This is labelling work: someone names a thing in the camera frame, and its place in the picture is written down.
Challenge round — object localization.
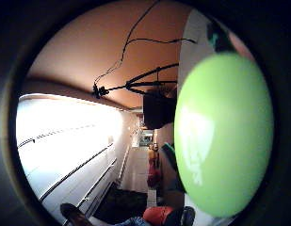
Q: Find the blue cloth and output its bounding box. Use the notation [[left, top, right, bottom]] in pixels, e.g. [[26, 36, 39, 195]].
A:
[[115, 216, 152, 226]]

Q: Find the thin black cable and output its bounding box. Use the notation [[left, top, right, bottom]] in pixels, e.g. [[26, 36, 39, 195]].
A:
[[93, 0, 198, 85]]

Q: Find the black box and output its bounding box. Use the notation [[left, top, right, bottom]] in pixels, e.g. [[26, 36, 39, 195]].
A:
[[142, 89, 178, 130]]

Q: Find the red bag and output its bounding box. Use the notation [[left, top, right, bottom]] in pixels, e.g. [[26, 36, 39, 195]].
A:
[[142, 205, 175, 226]]

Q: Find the black floor mat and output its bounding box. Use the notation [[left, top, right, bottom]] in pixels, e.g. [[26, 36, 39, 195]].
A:
[[93, 183, 149, 225]]

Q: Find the black camera on tripod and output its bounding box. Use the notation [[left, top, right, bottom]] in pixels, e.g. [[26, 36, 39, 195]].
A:
[[91, 83, 110, 100]]

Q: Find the dark brown shoe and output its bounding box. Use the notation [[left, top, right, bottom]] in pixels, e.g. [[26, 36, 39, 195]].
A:
[[59, 202, 93, 226]]

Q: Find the black tripod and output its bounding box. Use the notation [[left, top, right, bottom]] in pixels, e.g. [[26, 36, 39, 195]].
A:
[[107, 62, 181, 96]]

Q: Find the dark round object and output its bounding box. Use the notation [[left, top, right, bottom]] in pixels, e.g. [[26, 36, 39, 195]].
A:
[[180, 205, 197, 226]]

